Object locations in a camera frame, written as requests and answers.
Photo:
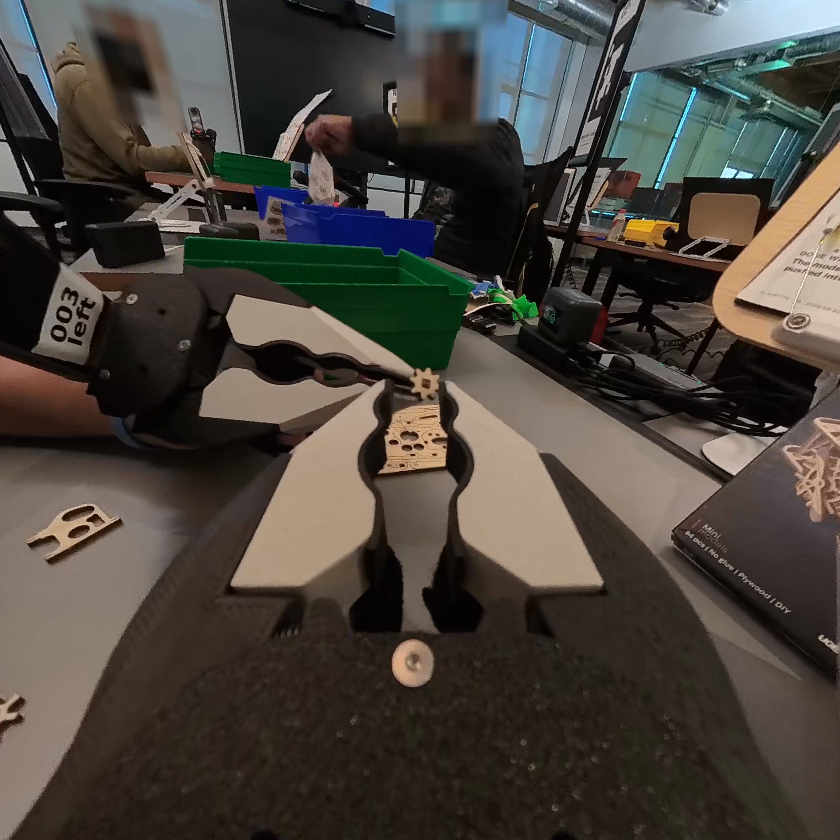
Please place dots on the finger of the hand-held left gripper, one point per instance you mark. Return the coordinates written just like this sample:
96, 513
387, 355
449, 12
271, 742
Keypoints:
275, 410
308, 328

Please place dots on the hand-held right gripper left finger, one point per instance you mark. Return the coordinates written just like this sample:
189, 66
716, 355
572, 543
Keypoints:
315, 518

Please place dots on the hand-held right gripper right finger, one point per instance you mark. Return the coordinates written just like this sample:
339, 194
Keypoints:
518, 525

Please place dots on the small wooden gear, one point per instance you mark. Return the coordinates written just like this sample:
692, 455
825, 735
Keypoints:
425, 384

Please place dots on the person's left forearm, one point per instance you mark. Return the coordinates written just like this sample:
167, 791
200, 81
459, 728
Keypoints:
46, 400

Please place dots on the grey desk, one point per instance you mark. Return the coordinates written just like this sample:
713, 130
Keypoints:
79, 623

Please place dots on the large green plastic bin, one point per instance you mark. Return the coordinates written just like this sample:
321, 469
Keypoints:
367, 315

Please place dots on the blue wristband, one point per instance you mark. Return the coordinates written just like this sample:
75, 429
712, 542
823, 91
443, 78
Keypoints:
128, 434

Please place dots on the small black box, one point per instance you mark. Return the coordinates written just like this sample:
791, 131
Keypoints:
124, 244

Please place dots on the plywood parts sheet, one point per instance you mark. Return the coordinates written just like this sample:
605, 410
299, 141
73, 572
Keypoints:
413, 439

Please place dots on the small blue plastic bin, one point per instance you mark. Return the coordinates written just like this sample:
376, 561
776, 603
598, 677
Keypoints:
269, 197

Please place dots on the black office chair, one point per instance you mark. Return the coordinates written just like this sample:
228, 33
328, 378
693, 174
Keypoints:
92, 197

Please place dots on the small green plastic bin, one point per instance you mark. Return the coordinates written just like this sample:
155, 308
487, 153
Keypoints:
253, 169

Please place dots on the flat wooden cutout piece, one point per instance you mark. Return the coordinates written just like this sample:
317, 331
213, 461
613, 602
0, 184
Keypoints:
72, 533

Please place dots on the pale parts sheet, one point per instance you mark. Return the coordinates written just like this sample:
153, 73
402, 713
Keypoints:
298, 124

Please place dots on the grey power strip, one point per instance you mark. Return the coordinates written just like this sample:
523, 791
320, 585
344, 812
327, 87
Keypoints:
663, 375

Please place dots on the green plastic parts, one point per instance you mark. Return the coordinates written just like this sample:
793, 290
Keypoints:
518, 305

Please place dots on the black charger with green display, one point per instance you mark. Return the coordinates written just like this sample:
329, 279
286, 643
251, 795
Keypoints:
568, 315

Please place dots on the black model kit box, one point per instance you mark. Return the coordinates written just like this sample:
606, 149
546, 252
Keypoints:
768, 525

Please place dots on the yellow box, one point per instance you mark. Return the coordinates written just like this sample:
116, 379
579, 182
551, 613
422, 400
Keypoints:
649, 233

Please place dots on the wooden instruction board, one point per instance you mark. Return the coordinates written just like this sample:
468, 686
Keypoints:
748, 289

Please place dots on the small wooden cutout piece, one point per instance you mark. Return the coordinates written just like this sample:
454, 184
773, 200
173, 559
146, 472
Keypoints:
8, 715

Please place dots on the black panel with tan insert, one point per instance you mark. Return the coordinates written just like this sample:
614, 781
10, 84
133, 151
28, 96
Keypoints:
728, 220

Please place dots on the printed instruction sheet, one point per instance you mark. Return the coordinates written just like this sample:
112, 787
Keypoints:
800, 269

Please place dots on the black banner stand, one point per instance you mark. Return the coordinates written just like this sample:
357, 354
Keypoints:
610, 72

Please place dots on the white folding bracket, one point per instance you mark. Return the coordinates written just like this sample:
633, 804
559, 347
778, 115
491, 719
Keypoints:
177, 207

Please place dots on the large black wall display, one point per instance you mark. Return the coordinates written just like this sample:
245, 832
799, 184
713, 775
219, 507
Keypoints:
295, 65

